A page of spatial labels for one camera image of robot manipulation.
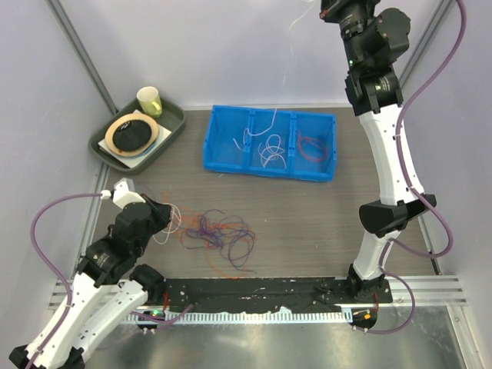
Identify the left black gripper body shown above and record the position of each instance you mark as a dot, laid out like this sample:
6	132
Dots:
159	221

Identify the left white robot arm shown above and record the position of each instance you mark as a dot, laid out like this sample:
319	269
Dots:
108	285

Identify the dark green tray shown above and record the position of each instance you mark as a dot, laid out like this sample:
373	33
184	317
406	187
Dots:
172	118

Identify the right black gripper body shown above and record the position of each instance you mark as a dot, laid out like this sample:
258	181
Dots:
341	11

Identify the right corner aluminium post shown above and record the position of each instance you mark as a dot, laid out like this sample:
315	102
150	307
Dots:
436	18

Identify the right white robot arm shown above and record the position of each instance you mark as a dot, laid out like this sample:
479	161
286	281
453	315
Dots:
372	43

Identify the white paper pad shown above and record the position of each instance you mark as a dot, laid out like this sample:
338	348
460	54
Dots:
133	162

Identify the corner aluminium post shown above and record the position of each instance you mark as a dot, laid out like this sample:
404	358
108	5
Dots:
436	18
62	18

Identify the yellow-green mug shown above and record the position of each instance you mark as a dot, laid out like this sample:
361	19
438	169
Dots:
150	101

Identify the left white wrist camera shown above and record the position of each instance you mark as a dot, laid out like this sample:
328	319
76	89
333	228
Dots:
122	194

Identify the blue three-compartment bin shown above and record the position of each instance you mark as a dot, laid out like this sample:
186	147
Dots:
271	143

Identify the black round disc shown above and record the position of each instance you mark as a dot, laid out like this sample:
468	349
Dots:
131	135

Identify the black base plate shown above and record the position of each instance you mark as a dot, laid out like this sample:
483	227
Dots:
263	295

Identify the slotted cable duct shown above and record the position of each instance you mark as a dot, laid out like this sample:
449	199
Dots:
283	316

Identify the left corner aluminium post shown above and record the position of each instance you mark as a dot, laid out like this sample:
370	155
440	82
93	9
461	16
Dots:
62	18

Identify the tan tape roll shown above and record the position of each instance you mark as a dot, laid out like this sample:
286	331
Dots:
130	117

